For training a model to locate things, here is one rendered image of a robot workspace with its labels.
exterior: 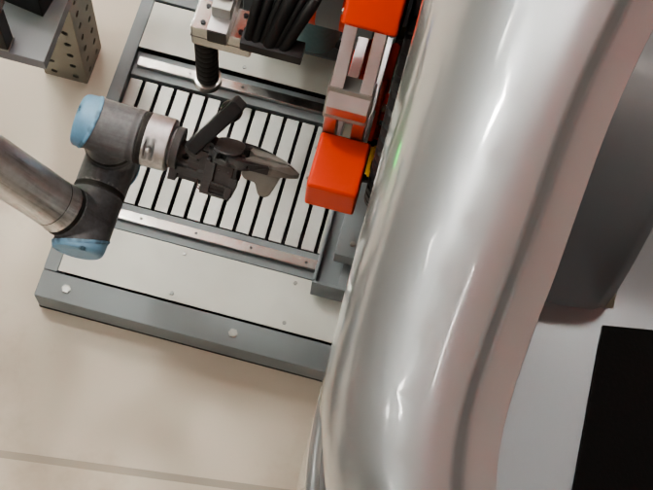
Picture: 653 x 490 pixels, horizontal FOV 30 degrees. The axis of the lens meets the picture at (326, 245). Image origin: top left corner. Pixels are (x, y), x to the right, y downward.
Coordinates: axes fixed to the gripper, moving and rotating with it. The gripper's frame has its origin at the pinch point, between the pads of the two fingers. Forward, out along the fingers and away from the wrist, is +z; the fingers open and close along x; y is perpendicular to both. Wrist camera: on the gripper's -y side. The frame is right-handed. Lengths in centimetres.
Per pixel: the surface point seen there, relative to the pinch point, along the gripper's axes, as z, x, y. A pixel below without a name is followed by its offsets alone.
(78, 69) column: -55, -68, 18
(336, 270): 12, -37, 33
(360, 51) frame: 5.0, -20.2, -17.0
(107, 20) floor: -54, -84, 11
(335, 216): 9, -45, 25
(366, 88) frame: 8.1, 25.0, -24.5
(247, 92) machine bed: -17, -69, 13
